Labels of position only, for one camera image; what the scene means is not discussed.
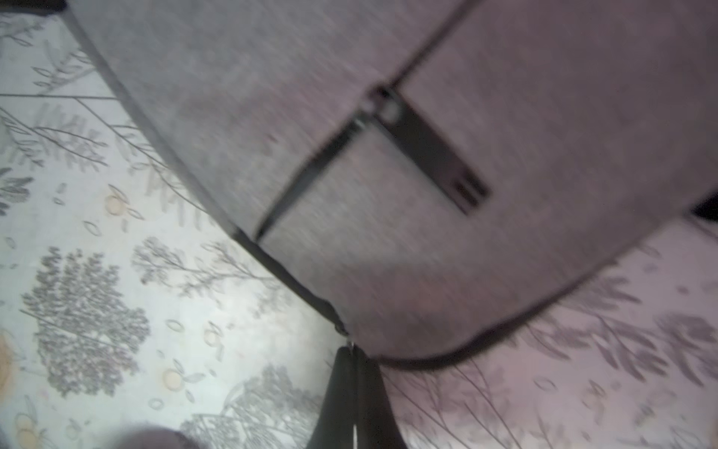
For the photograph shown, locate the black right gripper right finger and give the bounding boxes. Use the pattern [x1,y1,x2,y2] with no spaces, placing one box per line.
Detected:
[355,346,407,449]

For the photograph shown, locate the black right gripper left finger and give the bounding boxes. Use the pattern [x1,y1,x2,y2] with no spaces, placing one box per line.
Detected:
[306,346,356,449]

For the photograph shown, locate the grey laptop sleeve bag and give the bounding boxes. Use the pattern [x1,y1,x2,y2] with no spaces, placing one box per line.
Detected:
[67,1,717,362]

